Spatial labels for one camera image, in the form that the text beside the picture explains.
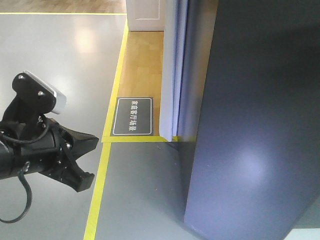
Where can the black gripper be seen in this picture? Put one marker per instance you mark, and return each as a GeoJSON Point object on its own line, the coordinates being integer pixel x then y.
{"type": "Point", "coordinates": [54, 155]}

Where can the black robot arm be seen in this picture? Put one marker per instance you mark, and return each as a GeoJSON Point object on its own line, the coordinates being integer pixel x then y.
{"type": "Point", "coordinates": [52, 150]}

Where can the open fridge door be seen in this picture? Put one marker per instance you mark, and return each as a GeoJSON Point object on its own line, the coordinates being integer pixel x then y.
{"type": "Point", "coordinates": [256, 167]}

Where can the black floor sign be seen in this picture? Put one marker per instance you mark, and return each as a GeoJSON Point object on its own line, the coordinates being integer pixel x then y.
{"type": "Point", "coordinates": [133, 116]}

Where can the white partition panel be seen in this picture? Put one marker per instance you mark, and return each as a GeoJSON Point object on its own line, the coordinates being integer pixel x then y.
{"type": "Point", "coordinates": [188, 34]}

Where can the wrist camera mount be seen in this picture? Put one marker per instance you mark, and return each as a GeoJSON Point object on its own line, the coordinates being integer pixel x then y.
{"type": "Point", "coordinates": [34, 97]}

